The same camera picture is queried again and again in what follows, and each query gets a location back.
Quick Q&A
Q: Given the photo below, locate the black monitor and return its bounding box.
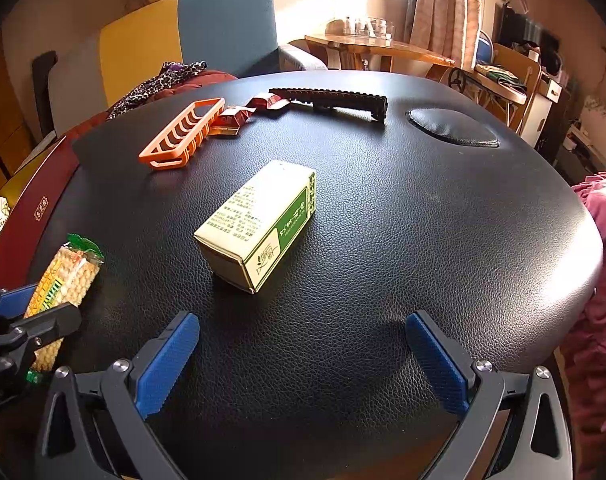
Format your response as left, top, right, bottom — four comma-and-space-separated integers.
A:
498, 5, 561, 58

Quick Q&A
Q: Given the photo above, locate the blue chair back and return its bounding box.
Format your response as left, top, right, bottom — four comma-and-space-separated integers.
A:
475, 30, 494, 63

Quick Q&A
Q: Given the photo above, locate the pink blanket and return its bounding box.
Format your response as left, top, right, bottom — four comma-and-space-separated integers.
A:
563, 165, 606, 480

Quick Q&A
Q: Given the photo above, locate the orange plastic rack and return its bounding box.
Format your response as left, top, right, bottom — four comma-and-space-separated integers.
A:
138, 97, 227, 168

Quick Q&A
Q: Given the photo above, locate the leopard print scarf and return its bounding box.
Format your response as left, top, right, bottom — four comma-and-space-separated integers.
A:
107, 60, 208, 120

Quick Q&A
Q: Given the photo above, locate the green and cream carton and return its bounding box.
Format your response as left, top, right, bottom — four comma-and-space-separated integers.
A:
193, 159, 318, 295

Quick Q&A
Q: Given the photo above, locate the wooden wardrobe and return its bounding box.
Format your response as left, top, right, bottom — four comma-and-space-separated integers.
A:
0, 35, 38, 201

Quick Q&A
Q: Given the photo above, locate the yellow blue grey armchair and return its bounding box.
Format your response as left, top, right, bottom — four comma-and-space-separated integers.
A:
3, 0, 328, 136

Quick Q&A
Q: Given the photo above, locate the red quilted jacket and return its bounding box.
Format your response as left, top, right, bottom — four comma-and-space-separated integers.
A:
65, 71, 238, 141

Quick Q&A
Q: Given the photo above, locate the wooden folding chair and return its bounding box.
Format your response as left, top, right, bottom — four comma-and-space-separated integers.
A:
470, 42, 544, 136

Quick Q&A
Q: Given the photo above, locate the wooden side table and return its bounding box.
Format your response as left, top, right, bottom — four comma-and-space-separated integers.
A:
304, 34, 456, 73

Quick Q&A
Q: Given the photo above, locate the green cracker packet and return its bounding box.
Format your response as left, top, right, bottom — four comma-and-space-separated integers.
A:
23, 232, 106, 386

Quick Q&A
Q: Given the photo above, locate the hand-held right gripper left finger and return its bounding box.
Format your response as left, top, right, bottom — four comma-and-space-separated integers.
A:
35, 310, 201, 480

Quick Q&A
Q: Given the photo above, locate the clear tray with glasses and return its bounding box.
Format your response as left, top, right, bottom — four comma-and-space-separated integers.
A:
325, 16, 398, 41

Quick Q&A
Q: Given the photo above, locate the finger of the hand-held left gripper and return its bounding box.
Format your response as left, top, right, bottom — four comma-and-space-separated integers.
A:
0, 282, 40, 333
0, 302, 84, 376

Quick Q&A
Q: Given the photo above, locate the dark ridged toy bar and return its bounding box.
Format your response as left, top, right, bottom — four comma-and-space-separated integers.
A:
268, 86, 390, 123

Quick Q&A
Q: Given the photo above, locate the black steering wheel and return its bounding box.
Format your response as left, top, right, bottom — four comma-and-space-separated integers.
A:
445, 67, 471, 93

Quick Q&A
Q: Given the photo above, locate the green cloth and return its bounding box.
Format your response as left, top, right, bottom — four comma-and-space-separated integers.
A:
475, 62, 526, 93

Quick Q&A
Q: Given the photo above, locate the dark red box gold inside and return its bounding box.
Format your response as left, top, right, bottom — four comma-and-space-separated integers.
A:
0, 135, 80, 281

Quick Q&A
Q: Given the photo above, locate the beige curtain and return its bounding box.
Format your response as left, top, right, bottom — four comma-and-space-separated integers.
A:
408, 0, 488, 71

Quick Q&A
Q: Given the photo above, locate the small red candy packet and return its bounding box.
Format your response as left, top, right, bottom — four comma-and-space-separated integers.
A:
208, 106, 256, 139
245, 94, 291, 115

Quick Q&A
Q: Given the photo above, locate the white cabinet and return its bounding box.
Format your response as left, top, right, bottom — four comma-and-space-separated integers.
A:
520, 72, 566, 148

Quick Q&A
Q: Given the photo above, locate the black oval cushion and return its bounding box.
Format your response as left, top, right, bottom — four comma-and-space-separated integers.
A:
405, 107, 500, 148

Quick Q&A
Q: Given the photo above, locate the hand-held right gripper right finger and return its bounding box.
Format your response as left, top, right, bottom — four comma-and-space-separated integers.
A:
405, 309, 574, 480

